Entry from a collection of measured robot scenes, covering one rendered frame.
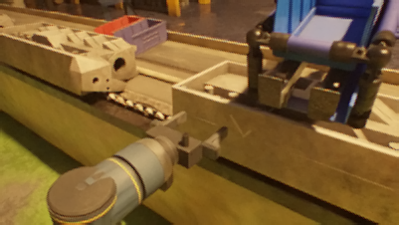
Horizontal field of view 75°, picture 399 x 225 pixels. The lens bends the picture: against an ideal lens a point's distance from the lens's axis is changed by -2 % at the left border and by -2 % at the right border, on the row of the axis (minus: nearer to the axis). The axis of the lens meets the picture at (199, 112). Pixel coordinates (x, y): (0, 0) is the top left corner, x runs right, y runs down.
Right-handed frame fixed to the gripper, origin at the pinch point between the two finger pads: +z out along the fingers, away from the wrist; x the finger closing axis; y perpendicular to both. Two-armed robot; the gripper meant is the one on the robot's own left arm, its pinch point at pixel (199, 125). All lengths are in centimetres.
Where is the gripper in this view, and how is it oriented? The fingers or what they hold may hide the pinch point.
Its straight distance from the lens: 69.2
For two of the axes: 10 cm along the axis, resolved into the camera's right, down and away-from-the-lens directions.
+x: -8.1, -2.8, 5.0
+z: 5.8, -3.8, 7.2
